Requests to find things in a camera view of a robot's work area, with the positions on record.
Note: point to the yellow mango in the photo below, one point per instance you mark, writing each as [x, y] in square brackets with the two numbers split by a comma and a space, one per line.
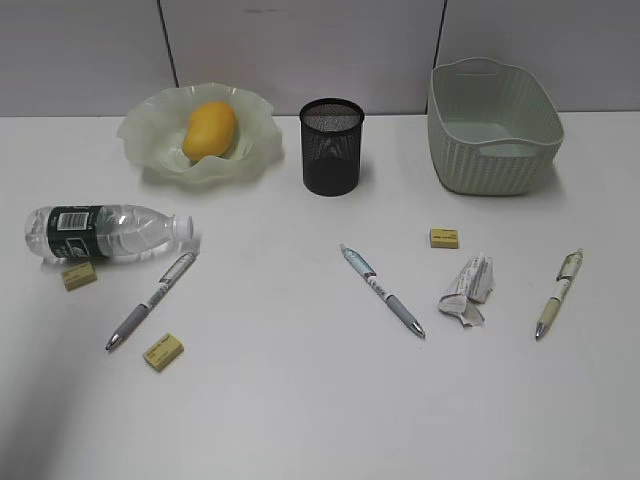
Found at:
[211, 130]

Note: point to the waste paper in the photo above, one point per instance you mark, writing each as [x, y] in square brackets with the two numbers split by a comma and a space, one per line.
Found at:
[471, 288]

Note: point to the clear plastic water bottle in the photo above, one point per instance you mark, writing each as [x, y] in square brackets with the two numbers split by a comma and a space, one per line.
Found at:
[102, 231]

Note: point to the grey grip ballpoint pen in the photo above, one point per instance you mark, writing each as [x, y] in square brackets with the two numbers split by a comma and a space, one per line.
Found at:
[359, 264]

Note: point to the black mesh pen holder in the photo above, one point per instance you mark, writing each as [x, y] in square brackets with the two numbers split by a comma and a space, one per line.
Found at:
[331, 132]

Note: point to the yellow eraser near basket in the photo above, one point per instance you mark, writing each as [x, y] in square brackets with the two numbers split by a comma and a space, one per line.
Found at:
[444, 238]

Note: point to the left grey grip pen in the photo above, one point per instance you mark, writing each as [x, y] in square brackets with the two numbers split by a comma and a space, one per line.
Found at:
[142, 310]

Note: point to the yellow eraser front left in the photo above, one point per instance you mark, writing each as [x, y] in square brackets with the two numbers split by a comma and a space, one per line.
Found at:
[163, 352]

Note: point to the pale green wavy plate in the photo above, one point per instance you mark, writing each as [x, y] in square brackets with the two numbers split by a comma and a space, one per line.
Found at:
[153, 133]

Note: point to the pale green woven basket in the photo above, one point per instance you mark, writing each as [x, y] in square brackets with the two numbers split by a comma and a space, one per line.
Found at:
[492, 128]

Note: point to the yellow eraser near bottle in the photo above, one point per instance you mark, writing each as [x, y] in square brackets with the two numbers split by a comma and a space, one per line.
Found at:
[78, 276]

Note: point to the beige grip ballpoint pen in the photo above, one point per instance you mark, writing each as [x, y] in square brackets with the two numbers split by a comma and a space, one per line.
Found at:
[563, 281]

